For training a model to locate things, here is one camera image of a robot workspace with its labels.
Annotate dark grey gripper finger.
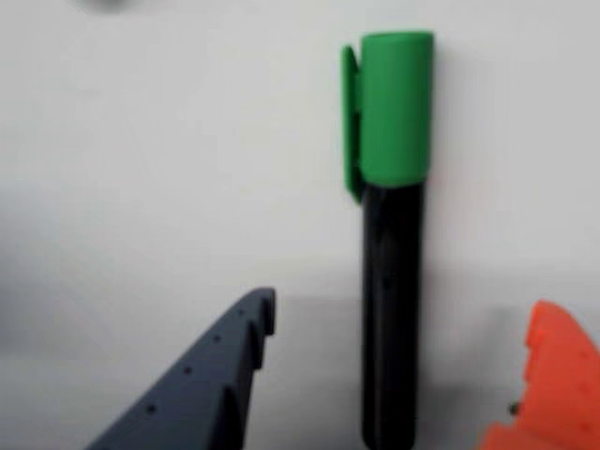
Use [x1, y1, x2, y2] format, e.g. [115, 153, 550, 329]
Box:
[86, 286, 277, 450]

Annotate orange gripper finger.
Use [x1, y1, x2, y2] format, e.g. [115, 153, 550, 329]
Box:
[475, 300, 600, 450]

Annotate green capped black marker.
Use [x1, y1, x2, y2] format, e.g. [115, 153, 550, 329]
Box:
[339, 30, 436, 449]

